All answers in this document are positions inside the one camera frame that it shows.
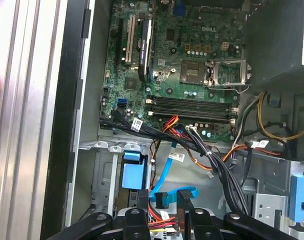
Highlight green Dell motherboard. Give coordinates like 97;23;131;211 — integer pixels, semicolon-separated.
99;0;249;144

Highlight open grey PC case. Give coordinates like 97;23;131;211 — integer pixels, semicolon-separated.
40;0;304;240

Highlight metal socket cover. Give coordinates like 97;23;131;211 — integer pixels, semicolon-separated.
206;58;252;89

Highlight white expansion slot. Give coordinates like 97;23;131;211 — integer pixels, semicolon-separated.
124;14;137;66

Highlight thin metal locking lever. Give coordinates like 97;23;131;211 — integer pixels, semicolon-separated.
207;83;252;95

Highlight CPU socket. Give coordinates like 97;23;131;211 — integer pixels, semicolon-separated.
179;59;208;85

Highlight black Nvidia graphics card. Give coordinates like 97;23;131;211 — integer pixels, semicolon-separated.
135;16;156;83

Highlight orange wire white plug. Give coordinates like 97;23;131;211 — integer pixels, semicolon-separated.
185;147;217;179

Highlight black plastic shroud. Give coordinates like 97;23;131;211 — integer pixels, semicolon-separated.
243;0;304;87

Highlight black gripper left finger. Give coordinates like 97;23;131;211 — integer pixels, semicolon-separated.
45;188;153;240

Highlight blue data wire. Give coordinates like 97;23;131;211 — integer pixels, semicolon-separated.
150;141;200;210

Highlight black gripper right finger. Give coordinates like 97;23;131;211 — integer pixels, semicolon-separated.
176;189;302;240

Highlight blue plastic drive carrier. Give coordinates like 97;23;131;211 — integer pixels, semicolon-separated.
289;173;304;224

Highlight red orange wire bundle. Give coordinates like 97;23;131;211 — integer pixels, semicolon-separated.
161;114;180;134

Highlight black RAM slot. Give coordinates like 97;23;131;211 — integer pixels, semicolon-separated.
146;95;240;105
147;106;237;118
150;100;240;110
151;112;237;124

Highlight yellow black power wires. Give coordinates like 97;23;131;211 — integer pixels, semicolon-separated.
241;91;304;142

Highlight black expansion slot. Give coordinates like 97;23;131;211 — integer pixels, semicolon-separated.
115;17;125;69

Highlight black sleeved wire bundle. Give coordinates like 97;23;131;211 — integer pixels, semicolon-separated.
98;109;252;217

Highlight orange brown wire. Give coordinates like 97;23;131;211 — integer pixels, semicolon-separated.
221;144;284;162

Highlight hard disk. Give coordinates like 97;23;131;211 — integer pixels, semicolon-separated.
117;149;153;218

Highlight red yellow disk power wire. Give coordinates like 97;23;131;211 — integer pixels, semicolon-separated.
148;203;179;236

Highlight grey metal disk bay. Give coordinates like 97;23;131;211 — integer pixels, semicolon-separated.
238;152;304;230
78;139;154;218

